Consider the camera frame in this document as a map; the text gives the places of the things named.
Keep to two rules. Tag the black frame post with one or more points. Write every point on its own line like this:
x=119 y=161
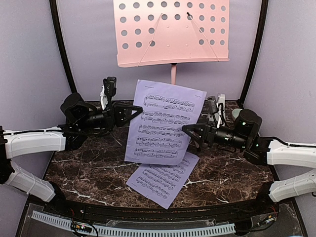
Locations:
x=61 y=45
x=255 y=52

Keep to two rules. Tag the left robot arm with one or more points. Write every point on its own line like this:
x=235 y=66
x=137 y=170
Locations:
x=82 y=120

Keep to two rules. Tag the white slotted cable duct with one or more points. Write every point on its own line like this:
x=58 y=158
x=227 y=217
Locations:
x=83 y=230

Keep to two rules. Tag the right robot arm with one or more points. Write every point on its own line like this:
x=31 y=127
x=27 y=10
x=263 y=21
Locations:
x=262 y=151

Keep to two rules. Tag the left black frame post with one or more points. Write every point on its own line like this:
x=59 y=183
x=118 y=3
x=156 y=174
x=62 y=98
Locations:
x=61 y=45

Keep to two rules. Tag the pink perforated music stand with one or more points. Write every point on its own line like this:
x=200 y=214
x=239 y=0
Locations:
x=154 y=32

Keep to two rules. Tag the sheet music page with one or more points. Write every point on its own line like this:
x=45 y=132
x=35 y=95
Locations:
x=155 y=136
x=162 y=183

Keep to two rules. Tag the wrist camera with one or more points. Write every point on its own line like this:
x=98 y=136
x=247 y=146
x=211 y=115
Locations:
x=108 y=91
x=214 y=114

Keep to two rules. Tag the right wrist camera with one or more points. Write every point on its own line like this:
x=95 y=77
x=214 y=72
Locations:
x=214 y=114

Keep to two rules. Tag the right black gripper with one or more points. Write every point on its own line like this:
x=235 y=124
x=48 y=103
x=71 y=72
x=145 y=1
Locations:
x=209 y=137

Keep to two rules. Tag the pale green ceramic bowl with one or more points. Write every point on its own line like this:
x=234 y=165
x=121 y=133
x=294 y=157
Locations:
x=235 y=113

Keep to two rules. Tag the right black frame post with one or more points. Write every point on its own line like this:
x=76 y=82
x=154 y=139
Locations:
x=255 y=52

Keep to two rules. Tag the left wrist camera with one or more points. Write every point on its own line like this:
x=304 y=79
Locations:
x=108 y=91

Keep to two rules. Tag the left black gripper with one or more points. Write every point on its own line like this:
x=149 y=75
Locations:
x=116 y=116

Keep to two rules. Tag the white metronome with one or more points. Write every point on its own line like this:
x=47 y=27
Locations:
x=220 y=103

